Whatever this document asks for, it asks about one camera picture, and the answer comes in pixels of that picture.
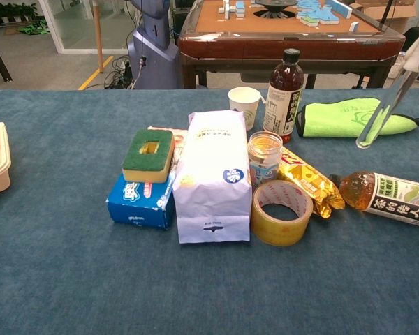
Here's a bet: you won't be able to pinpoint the clear glass test tube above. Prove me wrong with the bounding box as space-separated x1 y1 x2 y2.
355 68 419 149

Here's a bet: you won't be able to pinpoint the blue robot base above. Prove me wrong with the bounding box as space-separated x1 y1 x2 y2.
127 0 182 90

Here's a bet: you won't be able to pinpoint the brown cardboard box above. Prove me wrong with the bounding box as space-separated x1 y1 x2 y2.
355 0 419 22

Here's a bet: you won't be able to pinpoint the green microfiber cloth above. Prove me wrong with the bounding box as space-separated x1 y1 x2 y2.
295 97 419 139

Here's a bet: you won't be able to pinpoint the amber tea bottle green label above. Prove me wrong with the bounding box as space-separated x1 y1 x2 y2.
330 170 419 230

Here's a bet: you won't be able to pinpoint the dark tea bottle black cap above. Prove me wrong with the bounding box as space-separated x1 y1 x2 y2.
263 48 304 144

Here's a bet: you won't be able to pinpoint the black mahjong table centre dome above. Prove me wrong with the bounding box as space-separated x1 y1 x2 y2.
253 0 298 18

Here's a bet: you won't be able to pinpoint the gold snack packet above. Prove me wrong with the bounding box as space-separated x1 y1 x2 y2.
277 146 346 220

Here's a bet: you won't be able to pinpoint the white paper cup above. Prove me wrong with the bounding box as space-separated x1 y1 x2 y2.
228 87 263 132

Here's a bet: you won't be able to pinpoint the brown mahjong table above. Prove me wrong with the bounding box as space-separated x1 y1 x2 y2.
177 0 406 90

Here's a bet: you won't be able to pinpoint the blue white mahjong tile cluster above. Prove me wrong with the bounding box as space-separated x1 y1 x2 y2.
218 0 247 18

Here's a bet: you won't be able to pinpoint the yellow packing tape roll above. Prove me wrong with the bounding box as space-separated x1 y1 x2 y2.
250 179 314 247

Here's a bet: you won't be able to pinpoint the white paper bag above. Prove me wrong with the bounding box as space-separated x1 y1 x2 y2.
172 110 253 244

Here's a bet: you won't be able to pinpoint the green yellow sponge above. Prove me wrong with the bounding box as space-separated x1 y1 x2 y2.
121 128 175 184

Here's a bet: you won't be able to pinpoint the wooden pole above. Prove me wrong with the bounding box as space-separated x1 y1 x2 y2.
92 0 105 74

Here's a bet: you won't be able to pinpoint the blue tissue box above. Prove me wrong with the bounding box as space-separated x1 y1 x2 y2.
106 125 189 230

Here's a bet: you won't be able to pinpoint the green floor cloth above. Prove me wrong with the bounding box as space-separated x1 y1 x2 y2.
18 20 52 36

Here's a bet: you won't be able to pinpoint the blue table mat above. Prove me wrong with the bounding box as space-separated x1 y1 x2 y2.
0 89 419 335

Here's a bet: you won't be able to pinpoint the green potted plants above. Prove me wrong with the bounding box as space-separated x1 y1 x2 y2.
0 2 39 24

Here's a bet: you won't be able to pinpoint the tangled black white cables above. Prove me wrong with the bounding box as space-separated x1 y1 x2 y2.
104 54 135 90

